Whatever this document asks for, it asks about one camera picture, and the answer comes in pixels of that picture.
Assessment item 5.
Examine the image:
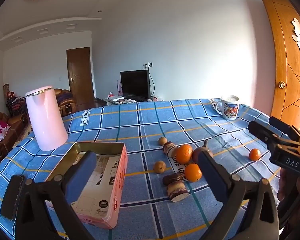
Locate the white cartoon print mug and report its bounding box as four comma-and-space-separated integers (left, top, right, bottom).
216, 95, 240, 120

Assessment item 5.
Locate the dark brown passion fruit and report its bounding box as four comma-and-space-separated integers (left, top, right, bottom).
192, 140, 212, 164

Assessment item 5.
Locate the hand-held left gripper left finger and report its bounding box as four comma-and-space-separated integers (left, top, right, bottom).
15, 151, 98, 240

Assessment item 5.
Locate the brown armchair with purple cloth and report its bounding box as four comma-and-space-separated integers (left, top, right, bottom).
54, 89, 77, 117

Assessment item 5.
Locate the person's right hand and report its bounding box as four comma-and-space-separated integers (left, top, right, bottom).
277, 167, 288, 202

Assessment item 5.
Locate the chocolate cream sandwich cake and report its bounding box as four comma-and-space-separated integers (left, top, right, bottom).
166, 181, 189, 202

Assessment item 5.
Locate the dark brown interior door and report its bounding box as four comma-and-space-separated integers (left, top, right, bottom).
66, 47, 95, 107

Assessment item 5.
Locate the pink metal tin box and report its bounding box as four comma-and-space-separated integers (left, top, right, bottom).
44, 142, 128, 230

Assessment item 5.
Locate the chocolate cake with oat end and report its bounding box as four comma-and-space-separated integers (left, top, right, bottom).
162, 141, 180, 158

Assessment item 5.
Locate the pink electric kettle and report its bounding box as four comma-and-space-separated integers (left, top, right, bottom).
25, 86, 69, 152

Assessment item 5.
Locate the blue plaid tablecloth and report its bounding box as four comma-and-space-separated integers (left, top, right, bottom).
0, 98, 300, 240

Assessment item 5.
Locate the large orange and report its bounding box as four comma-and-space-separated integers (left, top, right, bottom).
175, 144, 193, 164

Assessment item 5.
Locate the dark striped cloth pile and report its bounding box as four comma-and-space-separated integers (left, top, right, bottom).
5, 90, 28, 117

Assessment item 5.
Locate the dark chocolate coated cake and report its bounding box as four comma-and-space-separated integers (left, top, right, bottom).
162, 173, 186, 186

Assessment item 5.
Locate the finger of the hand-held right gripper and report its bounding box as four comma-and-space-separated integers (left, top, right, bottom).
248, 121, 300, 153
269, 116, 300, 144

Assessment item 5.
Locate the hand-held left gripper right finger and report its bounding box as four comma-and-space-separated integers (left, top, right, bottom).
197, 151, 280, 240

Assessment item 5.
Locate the white low table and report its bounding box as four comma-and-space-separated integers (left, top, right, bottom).
105, 94, 138, 106

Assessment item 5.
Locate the printed paper leaflet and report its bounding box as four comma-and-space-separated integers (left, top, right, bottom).
72, 154, 122, 218

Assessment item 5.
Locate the small orange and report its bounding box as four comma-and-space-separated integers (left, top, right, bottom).
249, 149, 261, 161

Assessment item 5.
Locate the black television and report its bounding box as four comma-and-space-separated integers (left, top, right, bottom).
120, 69, 150, 100

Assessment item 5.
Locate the black power cable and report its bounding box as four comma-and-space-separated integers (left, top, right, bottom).
147, 67, 156, 98

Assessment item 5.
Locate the medium orange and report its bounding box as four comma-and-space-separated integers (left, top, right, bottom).
184, 164, 202, 182

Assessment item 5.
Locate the brown leather sofa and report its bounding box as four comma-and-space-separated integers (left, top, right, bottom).
0, 112, 28, 165

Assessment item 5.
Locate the light wooden door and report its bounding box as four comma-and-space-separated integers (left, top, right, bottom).
257, 0, 300, 133

